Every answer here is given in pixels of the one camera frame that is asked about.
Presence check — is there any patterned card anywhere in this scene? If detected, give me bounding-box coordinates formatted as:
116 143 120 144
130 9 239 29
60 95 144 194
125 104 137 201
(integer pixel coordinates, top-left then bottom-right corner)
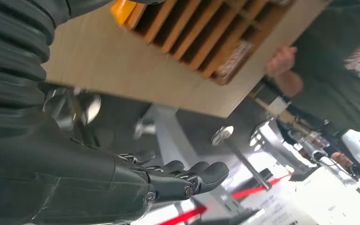
213 39 253 82

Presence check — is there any person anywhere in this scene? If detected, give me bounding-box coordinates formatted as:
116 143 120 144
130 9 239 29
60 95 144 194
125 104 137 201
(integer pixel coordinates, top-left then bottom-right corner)
292 0 360 135

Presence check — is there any wooden card organizer box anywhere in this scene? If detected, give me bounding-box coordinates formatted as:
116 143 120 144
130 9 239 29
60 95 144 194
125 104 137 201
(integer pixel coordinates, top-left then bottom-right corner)
111 0 296 86

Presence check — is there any white angled stand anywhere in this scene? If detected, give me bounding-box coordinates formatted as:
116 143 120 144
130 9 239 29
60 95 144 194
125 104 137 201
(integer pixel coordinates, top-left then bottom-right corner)
149 105 240 218

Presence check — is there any red barrier belt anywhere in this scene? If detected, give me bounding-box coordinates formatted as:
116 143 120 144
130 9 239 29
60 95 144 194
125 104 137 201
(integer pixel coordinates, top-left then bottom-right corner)
157 173 293 225

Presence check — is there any chrome stanchion base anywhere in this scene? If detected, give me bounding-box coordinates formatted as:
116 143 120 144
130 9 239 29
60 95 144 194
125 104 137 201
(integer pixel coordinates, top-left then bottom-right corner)
43 88 102 130

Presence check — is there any chrome stanchion post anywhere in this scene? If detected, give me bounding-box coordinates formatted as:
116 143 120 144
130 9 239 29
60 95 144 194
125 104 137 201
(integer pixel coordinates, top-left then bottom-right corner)
211 125 273 191

